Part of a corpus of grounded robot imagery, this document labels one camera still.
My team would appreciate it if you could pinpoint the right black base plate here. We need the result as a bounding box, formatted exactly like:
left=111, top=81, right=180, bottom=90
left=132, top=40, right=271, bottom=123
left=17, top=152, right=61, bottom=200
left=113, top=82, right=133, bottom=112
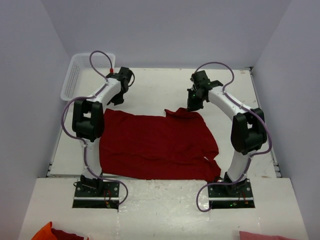
left=207, top=179, right=255, bottom=210

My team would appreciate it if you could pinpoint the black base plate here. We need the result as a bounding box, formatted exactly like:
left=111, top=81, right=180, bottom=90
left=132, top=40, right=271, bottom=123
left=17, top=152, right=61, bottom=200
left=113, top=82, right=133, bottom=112
left=72, top=181, right=120, bottom=210
left=207, top=179, right=255, bottom=210

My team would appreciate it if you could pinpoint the orange folded cloth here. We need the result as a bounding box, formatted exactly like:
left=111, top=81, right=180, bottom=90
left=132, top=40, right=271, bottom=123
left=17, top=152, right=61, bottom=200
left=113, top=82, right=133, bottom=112
left=31, top=221, right=57, bottom=240

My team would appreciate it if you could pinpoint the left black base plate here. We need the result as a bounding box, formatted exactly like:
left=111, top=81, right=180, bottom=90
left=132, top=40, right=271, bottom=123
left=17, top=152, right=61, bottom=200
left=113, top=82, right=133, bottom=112
left=72, top=181, right=120, bottom=210

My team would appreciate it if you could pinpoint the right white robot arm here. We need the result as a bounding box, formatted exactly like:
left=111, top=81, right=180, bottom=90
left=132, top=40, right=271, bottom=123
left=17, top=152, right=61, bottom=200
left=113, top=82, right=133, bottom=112
left=187, top=70, right=267, bottom=197

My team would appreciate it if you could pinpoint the white plastic mesh basket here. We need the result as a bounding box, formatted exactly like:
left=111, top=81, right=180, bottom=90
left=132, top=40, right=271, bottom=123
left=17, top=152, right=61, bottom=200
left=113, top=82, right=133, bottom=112
left=60, top=53, right=116, bottom=101

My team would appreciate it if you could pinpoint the dark red folded cloth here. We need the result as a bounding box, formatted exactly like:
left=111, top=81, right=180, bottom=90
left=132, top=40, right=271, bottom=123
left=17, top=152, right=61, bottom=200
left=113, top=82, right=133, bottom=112
left=51, top=228, right=89, bottom=240

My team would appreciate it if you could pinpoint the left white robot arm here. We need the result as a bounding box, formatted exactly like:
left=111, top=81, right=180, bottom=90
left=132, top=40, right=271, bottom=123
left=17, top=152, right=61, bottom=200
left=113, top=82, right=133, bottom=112
left=72, top=67, right=135, bottom=197

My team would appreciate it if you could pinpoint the red t shirt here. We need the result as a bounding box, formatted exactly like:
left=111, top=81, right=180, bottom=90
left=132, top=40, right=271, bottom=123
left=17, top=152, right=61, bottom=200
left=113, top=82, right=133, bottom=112
left=99, top=108, right=221, bottom=182

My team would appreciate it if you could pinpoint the pink folded cloth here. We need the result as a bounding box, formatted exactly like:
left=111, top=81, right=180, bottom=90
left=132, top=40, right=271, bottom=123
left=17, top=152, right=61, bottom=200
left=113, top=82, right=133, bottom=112
left=239, top=231, right=288, bottom=240

